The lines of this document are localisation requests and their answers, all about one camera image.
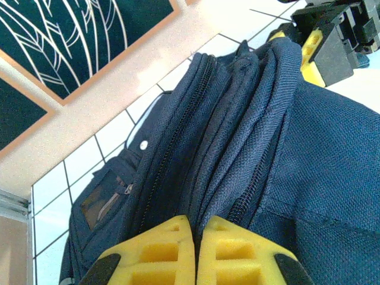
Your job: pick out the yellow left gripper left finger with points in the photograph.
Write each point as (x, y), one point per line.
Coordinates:
(160, 255)

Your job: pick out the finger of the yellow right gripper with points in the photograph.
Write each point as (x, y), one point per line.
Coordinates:
(282, 31)
(332, 56)

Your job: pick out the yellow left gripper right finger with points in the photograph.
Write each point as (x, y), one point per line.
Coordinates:
(234, 255)

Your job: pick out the navy blue backpack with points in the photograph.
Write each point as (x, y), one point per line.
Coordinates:
(237, 148)

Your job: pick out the aluminium frame post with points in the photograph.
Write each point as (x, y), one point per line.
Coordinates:
(13, 205)

